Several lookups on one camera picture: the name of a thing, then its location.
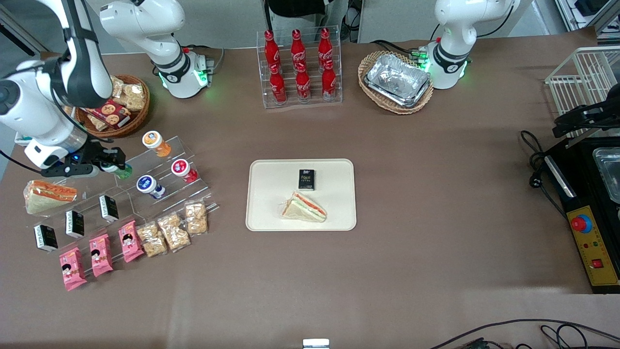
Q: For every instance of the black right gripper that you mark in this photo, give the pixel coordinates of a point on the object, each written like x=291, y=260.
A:
x=98, y=153

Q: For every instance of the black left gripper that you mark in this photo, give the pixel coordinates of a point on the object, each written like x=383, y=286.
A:
x=592, y=114

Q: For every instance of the green gum bottle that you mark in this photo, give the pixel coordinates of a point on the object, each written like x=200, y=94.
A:
x=125, y=172

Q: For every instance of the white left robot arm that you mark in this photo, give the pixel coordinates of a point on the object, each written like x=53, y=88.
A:
x=455, y=29

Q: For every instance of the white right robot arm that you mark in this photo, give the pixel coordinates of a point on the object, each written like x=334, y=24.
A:
x=145, y=24

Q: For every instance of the blue gum bottle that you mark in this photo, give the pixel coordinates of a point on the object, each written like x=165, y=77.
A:
x=150, y=186

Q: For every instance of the orange gum bottle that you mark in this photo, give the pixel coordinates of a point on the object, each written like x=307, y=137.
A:
x=156, y=143

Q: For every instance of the metal tray in machine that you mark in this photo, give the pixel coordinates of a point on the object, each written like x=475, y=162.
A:
x=609, y=172

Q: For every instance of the red gum bottle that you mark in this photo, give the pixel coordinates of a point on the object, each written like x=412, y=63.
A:
x=184, y=170

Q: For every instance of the white rectangular tray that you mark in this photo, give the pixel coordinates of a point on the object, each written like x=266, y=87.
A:
x=22, y=140

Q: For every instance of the beige plastic tray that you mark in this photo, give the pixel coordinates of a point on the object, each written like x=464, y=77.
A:
x=271, y=194

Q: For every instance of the aluminium foil tray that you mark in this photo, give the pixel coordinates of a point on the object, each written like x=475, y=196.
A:
x=397, y=78

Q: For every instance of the clear acrylic stepped stand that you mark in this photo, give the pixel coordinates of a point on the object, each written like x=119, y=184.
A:
x=189, y=150
x=92, y=194

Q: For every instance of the clear bag of puffed snack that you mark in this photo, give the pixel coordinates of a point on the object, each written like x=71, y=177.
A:
x=173, y=231
x=97, y=123
x=134, y=97
x=151, y=239
x=118, y=86
x=196, y=218

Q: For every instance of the brown wicker basket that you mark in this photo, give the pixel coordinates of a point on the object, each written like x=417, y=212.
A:
x=131, y=123

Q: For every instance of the small black box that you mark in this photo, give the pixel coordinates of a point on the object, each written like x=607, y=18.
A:
x=46, y=238
x=109, y=208
x=306, y=179
x=75, y=224

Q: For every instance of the red cookie box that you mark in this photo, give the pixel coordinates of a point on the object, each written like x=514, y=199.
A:
x=114, y=112

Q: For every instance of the black sealing machine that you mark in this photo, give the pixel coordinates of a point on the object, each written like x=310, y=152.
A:
x=581, y=184

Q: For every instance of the wrapped triangle sandwich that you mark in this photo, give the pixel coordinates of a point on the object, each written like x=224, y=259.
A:
x=304, y=208
x=48, y=196

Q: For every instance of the pink snack pack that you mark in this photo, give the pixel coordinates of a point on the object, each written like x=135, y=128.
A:
x=72, y=269
x=131, y=241
x=100, y=255

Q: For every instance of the red emergency stop button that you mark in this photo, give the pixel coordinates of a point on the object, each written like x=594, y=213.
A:
x=580, y=224

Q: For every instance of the yellow control panel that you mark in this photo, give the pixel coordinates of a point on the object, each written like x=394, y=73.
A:
x=600, y=252

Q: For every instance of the red cola bottle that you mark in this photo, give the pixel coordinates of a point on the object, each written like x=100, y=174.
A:
x=297, y=47
x=325, y=46
x=272, y=48
x=302, y=86
x=277, y=87
x=329, y=83

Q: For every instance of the light wicker basket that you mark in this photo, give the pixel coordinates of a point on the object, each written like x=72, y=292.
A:
x=368, y=63

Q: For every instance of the clear acrylic bottle rack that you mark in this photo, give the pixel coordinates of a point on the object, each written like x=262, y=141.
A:
x=339, y=63

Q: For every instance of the person in black clothing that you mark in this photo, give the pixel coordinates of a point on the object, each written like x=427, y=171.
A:
x=295, y=7

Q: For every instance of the small white device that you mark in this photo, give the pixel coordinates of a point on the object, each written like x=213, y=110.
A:
x=316, y=344

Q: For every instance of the aluminium frame shelf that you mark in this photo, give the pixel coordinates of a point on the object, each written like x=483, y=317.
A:
x=608, y=17

